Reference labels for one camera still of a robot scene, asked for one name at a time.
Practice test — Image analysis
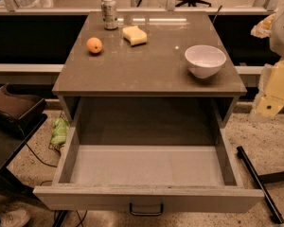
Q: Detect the open grey top drawer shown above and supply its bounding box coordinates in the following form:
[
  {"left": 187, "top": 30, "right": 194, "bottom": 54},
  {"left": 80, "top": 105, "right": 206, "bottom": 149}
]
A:
[{"left": 34, "top": 121, "right": 263, "bottom": 213}]

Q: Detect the white shoe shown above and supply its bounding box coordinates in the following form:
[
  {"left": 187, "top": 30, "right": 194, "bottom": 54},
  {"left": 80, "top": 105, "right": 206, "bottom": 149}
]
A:
[{"left": 0, "top": 209, "right": 30, "bottom": 227}]

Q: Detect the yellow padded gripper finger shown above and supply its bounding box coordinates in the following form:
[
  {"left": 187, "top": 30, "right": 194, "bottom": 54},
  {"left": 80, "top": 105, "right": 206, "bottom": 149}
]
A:
[
  {"left": 252, "top": 60, "right": 284, "bottom": 119},
  {"left": 251, "top": 14, "right": 275, "bottom": 39}
]

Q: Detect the black floor cable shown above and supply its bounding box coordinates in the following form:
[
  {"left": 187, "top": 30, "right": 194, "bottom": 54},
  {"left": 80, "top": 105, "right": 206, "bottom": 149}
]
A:
[{"left": 24, "top": 141, "right": 59, "bottom": 168}]

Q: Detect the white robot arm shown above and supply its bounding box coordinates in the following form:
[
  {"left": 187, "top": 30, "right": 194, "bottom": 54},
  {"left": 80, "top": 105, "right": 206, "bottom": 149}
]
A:
[{"left": 251, "top": 4, "right": 284, "bottom": 118}]

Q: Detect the yellow sponge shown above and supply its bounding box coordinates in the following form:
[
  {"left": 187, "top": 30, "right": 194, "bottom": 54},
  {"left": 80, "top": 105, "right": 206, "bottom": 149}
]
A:
[{"left": 122, "top": 26, "right": 147, "bottom": 46}]

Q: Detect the black bar on floor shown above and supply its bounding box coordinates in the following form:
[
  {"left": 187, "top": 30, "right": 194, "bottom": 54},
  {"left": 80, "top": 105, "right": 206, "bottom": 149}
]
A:
[{"left": 237, "top": 146, "right": 284, "bottom": 224}]

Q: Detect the orange fruit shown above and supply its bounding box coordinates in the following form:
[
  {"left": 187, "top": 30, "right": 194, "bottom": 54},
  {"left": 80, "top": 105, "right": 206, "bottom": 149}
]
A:
[{"left": 86, "top": 37, "right": 102, "bottom": 54}]

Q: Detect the white bowl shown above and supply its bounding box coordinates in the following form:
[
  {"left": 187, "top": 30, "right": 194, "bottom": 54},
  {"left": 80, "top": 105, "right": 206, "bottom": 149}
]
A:
[{"left": 185, "top": 44, "right": 226, "bottom": 79}]

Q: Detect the black drawer handle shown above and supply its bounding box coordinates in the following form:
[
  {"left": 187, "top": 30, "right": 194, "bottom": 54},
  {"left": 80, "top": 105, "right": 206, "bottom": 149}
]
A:
[{"left": 129, "top": 203, "right": 164, "bottom": 217}]

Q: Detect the green chip bag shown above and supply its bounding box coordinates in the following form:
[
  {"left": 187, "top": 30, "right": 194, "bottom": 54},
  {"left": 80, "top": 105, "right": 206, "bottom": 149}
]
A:
[{"left": 50, "top": 118, "right": 69, "bottom": 146}]

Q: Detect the black chair seat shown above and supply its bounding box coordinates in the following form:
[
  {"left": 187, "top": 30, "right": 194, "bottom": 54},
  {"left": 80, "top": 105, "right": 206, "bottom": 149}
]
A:
[{"left": 0, "top": 84, "right": 46, "bottom": 171}]

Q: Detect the grey cabinet with countertop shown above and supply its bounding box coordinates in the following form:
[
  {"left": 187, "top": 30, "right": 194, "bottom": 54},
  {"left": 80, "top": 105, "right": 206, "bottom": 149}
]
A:
[{"left": 53, "top": 11, "right": 246, "bottom": 146}]

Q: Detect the silver soda can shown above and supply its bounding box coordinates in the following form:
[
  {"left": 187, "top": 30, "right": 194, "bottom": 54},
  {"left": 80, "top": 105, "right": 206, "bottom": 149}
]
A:
[{"left": 101, "top": 0, "right": 118, "bottom": 30}]

